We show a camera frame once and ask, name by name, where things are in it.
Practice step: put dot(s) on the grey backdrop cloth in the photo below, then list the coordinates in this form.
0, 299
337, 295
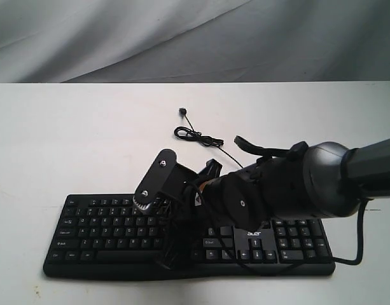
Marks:
193, 41

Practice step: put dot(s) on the black acer keyboard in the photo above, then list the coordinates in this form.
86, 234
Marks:
105, 237

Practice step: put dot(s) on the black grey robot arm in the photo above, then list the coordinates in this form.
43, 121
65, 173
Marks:
303, 182

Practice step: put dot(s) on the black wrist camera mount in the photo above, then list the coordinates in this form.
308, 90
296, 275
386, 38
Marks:
165, 178

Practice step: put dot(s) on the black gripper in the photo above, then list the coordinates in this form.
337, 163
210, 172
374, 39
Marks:
213, 199

